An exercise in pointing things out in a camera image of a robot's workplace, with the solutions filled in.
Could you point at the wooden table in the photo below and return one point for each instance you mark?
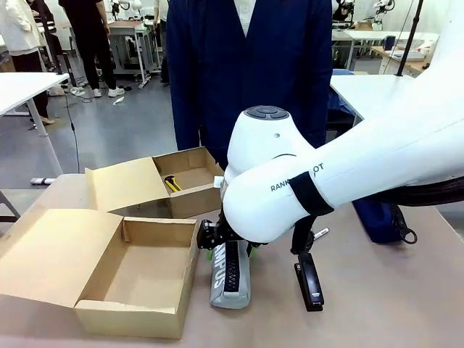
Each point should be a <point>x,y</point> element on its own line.
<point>406,61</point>

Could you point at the black stand pole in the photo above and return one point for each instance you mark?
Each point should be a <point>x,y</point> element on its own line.
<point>407,40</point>
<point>49,40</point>

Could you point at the person in blue coat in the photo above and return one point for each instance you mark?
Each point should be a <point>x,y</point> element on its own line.
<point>217,72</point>

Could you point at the black stapler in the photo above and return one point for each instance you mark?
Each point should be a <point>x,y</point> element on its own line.
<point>311,286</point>

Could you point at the large open cardboard box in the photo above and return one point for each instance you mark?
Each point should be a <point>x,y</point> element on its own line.
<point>137,268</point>

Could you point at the small cardboard box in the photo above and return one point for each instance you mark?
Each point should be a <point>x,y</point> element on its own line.
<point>123,185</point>

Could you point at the dark blue cup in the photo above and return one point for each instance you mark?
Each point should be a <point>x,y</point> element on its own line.
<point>388,42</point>

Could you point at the navy blue zip pouch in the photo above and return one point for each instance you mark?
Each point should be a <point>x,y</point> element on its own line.
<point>377,224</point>

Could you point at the white paper scrap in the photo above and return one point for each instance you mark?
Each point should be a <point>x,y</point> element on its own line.
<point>118,101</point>

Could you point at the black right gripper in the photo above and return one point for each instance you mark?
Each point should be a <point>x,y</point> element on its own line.
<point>223,232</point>

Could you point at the white power strip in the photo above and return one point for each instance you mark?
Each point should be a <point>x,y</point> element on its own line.
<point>41,180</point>

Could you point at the yellow utility knife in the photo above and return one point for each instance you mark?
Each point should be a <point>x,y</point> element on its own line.
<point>173,184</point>

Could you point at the white label tag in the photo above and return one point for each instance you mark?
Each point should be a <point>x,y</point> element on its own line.
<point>218,181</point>

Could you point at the grey zip pencil case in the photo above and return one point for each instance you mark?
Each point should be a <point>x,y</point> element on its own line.
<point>235,290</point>

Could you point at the long white table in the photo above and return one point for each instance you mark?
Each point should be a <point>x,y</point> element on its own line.
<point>373,35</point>

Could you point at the person in black clothes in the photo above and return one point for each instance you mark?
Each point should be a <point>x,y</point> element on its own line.
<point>90,36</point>

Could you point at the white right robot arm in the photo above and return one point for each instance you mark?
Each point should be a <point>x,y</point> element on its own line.
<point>362,152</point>

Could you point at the grey workbench brown top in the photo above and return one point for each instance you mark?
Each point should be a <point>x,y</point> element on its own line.
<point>125,32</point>

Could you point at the person in white coat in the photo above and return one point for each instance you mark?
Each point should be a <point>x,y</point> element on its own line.
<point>20,32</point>

